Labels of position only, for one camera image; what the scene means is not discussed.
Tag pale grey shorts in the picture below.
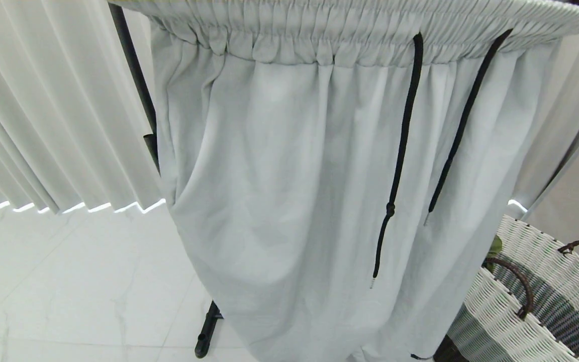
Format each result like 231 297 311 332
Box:
109 0 579 362

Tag black clothes rack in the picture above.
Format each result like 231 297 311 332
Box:
108 3 226 359

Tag white laundry basket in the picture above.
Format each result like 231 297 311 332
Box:
434 214 579 362

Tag green garment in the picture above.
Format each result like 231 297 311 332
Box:
486 235 504 273

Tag white curtain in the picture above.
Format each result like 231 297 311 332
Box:
0 0 579 218

